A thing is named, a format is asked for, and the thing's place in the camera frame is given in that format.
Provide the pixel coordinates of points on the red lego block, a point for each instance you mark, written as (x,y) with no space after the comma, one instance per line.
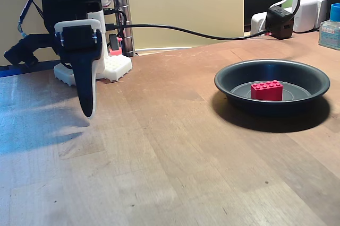
(267,93)

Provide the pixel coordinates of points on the white charger block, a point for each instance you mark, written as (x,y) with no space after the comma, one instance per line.
(305,13)

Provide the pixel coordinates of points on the red clamp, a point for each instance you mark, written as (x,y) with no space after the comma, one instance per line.
(114,49)

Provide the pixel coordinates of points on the metal pole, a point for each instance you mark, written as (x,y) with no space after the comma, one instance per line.
(128,11)

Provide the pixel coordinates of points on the blue strip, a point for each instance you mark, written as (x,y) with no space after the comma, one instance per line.
(16,70)

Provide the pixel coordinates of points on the white power strip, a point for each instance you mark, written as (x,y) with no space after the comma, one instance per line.
(257,23)

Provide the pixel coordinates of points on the dark round metal pan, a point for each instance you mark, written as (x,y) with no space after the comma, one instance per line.
(271,108)

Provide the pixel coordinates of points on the black cube power adapter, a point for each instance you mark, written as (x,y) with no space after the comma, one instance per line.
(279,24)

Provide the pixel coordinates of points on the clear bottle with blue cap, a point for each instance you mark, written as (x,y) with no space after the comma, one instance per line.
(329,35)

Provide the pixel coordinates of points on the black gripper camera with mount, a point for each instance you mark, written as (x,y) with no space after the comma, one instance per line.
(21,48)

